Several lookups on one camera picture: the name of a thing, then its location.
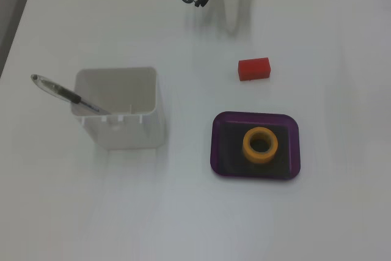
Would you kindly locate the yellow tape roll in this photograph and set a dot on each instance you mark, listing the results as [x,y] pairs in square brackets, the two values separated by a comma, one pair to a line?
[247,151]

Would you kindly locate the red rectangular block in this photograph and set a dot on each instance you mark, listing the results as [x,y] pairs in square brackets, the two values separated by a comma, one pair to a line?
[253,68]

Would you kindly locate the purple metal tray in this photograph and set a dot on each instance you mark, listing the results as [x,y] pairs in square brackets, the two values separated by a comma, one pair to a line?
[220,163]

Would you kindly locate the white plastic pen holder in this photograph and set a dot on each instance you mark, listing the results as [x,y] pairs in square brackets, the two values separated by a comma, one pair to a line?
[131,132]

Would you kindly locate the black ballpoint pen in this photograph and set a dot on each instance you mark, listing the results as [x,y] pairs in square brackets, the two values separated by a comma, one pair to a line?
[61,91]

